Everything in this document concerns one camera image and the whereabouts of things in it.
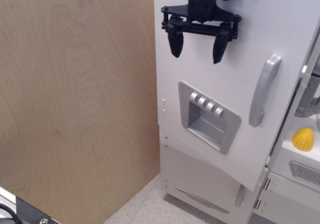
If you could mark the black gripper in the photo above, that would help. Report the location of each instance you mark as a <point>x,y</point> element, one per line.
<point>203,17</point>

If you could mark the white fridge door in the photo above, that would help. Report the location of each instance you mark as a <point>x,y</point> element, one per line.
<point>285,28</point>

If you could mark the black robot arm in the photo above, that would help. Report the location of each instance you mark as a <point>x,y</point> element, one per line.
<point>202,17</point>

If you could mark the white toy fridge cabinet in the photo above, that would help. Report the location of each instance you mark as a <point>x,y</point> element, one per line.
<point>169,139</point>

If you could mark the grey ice dispenser panel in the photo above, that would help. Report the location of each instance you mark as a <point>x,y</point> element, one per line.
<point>207,119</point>

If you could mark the grey toy faucet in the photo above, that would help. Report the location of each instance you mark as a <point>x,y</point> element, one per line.
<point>309,104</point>

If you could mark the light wooden panel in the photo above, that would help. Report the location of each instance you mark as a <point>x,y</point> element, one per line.
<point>79,134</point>

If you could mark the yellow toy corn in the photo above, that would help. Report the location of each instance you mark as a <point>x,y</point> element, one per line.
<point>303,139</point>

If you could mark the white lower freezer door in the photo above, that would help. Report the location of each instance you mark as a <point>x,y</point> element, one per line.
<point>204,187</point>

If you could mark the white toy kitchen counter unit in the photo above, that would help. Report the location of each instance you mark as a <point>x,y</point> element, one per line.
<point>291,193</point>

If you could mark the grey fridge door handle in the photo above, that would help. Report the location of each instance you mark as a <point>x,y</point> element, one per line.
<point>268,73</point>

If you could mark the grey lower door handle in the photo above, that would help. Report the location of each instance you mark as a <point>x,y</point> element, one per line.
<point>240,196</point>

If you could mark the black robot base with cable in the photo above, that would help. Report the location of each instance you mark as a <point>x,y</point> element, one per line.
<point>16,210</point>

